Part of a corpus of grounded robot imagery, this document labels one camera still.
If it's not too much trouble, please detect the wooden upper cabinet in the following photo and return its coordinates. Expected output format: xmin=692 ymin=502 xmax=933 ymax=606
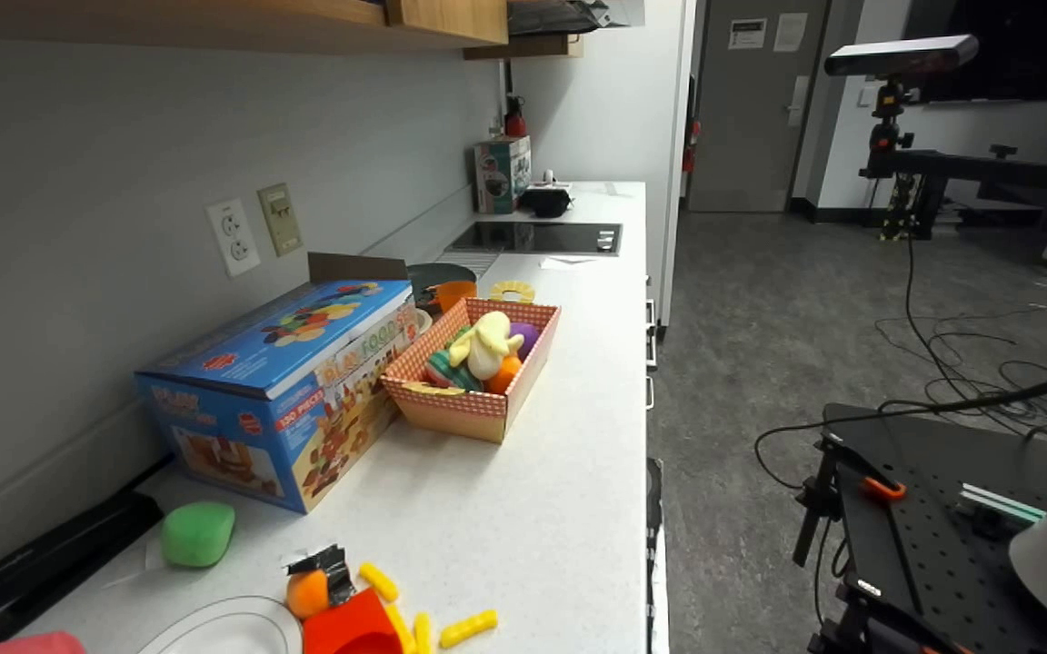
xmin=0 ymin=0 xmax=512 ymax=55

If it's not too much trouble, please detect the purple toy vegetable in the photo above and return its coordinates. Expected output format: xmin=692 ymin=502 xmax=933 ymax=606
xmin=509 ymin=317 xmax=544 ymax=364

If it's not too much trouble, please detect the pale yellow toy food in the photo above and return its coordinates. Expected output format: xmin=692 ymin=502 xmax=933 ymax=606
xmin=445 ymin=308 xmax=516 ymax=387

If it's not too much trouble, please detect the orange toy fruit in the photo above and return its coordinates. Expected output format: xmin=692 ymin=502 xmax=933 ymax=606
xmin=482 ymin=353 xmax=527 ymax=399

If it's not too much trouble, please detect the orange toy food piece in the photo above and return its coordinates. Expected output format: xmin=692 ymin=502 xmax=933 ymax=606
xmin=428 ymin=279 xmax=481 ymax=319

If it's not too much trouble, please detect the green toy vegetable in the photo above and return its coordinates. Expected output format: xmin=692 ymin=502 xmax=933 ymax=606
xmin=423 ymin=345 xmax=482 ymax=394

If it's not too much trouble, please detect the black induction cooktop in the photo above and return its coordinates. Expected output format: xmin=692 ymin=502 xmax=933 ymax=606
xmin=445 ymin=219 xmax=625 ymax=260

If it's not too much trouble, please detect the red patterned cardboard tray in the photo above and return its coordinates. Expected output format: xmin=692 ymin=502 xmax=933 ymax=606
xmin=379 ymin=293 xmax=563 ymax=448

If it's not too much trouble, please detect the grey round dish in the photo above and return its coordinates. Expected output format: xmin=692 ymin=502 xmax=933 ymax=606
xmin=402 ymin=260 xmax=481 ymax=305

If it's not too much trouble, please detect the black pot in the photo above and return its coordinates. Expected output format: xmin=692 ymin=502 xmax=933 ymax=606
xmin=516 ymin=178 xmax=579 ymax=221

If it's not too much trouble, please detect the green and white carton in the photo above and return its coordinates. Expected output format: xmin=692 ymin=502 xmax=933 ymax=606
xmin=469 ymin=131 xmax=539 ymax=219

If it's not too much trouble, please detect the brown cardboard flap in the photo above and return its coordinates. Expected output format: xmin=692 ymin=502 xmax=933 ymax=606
xmin=304 ymin=248 xmax=414 ymax=291

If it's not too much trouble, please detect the red bottle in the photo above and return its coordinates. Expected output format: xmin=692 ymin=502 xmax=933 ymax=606
xmin=498 ymin=93 xmax=529 ymax=145

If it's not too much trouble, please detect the red fire extinguisher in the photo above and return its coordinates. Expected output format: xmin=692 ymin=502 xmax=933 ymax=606
xmin=681 ymin=107 xmax=704 ymax=181

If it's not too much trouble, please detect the blue toy box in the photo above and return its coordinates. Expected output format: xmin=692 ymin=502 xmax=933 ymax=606
xmin=133 ymin=277 xmax=423 ymax=520

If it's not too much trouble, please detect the yellow toy fry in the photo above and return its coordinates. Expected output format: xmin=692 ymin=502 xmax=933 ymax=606
xmin=435 ymin=606 xmax=506 ymax=654
xmin=406 ymin=606 xmax=435 ymax=654
xmin=354 ymin=557 xmax=406 ymax=606

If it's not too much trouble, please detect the grey door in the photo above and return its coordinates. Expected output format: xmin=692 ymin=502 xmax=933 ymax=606
xmin=683 ymin=0 xmax=837 ymax=219

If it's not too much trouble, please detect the range hood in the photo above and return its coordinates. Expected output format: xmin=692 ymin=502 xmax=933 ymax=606
xmin=462 ymin=0 xmax=614 ymax=65

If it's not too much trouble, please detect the orange and black toy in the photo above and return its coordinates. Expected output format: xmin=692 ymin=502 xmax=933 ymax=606
xmin=285 ymin=540 xmax=357 ymax=623

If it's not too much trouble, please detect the red toy fries container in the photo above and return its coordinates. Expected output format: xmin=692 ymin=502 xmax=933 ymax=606
xmin=297 ymin=583 xmax=414 ymax=654

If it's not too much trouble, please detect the white paper notice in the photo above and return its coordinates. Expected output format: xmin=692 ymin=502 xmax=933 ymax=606
xmin=769 ymin=8 xmax=814 ymax=58
xmin=723 ymin=14 xmax=769 ymax=55

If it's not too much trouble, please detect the orange clamp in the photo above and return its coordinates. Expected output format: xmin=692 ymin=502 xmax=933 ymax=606
xmin=853 ymin=471 xmax=912 ymax=508

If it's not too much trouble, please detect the clear round plate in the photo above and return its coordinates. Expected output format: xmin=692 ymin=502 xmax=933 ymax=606
xmin=138 ymin=593 xmax=304 ymax=654

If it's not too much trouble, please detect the black breadboard robot table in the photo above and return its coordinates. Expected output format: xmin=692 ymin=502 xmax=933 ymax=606
xmin=788 ymin=399 xmax=1047 ymax=654

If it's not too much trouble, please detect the black desk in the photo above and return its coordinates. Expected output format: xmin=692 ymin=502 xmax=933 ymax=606
xmin=859 ymin=140 xmax=1047 ymax=226

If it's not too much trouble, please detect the teal and white strip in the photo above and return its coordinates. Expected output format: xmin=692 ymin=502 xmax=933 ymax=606
xmin=955 ymin=478 xmax=1047 ymax=530

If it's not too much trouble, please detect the black stapler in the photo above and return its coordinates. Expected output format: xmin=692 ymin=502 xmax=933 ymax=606
xmin=0 ymin=488 xmax=167 ymax=651

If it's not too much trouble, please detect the pink toy piece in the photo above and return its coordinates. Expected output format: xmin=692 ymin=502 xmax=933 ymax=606
xmin=0 ymin=628 xmax=90 ymax=654

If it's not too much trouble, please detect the yellow ridged toy ring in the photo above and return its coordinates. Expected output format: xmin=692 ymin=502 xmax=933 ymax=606
xmin=488 ymin=277 xmax=543 ymax=308

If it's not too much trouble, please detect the beige switch plate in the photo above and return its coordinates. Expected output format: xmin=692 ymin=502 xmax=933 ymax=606
xmin=253 ymin=178 xmax=309 ymax=260

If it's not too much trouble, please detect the white wall outlet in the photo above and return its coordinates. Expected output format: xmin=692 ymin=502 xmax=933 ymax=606
xmin=205 ymin=194 xmax=265 ymax=279

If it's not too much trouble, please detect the black camera tripod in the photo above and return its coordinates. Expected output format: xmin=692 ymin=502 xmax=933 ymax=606
xmin=859 ymin=76 xmax=951 ymax=243

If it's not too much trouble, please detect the black floor cable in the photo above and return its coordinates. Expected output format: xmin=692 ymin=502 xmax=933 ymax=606
xmin=748 ymin=232 xmax=1047 ymax=495

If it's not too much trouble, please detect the black stereo camera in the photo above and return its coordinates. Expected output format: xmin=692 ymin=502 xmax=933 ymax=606
xmin=823 ymin=27 xmax=984 ymax=84

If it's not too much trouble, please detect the black wall screen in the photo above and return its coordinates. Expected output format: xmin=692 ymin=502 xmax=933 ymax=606
xmin=901 ymin=0 xmax=1047 ymax=107

